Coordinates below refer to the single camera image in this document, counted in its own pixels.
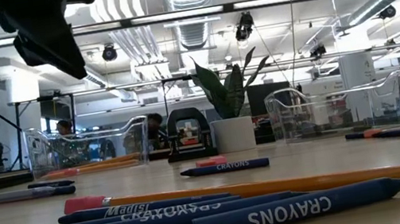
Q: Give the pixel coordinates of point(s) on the pale barrel pen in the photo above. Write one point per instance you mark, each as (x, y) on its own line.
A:
(16, 196)

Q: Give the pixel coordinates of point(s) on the black aluminium table frame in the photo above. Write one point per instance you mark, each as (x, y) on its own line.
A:
(9, 180)

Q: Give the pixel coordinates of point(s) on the black monitor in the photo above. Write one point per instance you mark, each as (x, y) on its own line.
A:
(258, 98)

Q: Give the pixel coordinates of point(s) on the white plant pot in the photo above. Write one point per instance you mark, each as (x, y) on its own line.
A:
(234, 135)

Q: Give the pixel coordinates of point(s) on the black arch stand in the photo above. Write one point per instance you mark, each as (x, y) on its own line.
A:
(186, 113)

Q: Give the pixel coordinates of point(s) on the black rig crossbar with lights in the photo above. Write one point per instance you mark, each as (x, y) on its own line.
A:
(228, 8)

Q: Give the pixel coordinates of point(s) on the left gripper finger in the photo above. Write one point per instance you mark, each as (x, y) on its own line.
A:
(53, 50)

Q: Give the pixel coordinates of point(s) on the black ceiling spotlight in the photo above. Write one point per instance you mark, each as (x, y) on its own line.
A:
(387, 12)
(244, 24)
(317, 51)
(109, 54)

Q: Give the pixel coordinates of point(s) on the green snake plant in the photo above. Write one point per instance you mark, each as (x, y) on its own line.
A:
(227, 95)

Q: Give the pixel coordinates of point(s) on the black background rig frame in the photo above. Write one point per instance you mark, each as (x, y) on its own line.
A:
(73, 112)

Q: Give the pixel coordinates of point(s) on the person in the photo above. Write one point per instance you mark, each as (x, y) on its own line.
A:
(153, 121)
(64, 126)

